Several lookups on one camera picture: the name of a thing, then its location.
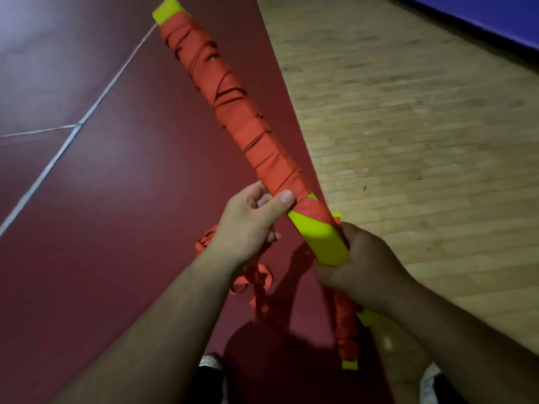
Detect person's right hand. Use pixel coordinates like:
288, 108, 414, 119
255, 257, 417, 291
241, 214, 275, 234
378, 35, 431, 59
316, 222, 415, 320

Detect person's left hand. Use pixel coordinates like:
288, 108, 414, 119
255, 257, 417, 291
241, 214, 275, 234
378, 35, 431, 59
208, 180, 296, 274

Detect person's right forearm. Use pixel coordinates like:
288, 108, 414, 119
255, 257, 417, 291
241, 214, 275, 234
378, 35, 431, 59
387, 277, 539, 404

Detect person's left forearm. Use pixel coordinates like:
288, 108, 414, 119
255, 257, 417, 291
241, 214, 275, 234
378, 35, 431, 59
50, 252, 241, 404

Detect white right shoe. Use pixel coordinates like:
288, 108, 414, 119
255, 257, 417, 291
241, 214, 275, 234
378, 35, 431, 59
419, 361, 443, 404

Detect white shoe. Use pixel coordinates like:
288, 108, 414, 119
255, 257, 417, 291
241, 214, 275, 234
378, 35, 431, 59
419, 361, 443, 404
198, 353, 230, 404

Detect white left shoe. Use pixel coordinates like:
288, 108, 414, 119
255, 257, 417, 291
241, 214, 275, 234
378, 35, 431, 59
198, 353, 230, 404

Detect black right trouser leg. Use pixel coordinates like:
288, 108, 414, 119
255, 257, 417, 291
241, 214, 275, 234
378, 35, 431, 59
433, 373, 468, 404

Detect black trouser leg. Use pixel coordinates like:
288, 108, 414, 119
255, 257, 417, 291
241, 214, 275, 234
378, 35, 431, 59
433, 373, 468, 404
185, 365, 224, 404

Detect black left trouser leg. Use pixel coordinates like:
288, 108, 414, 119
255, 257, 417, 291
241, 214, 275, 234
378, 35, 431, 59
185, 365, 224, 404

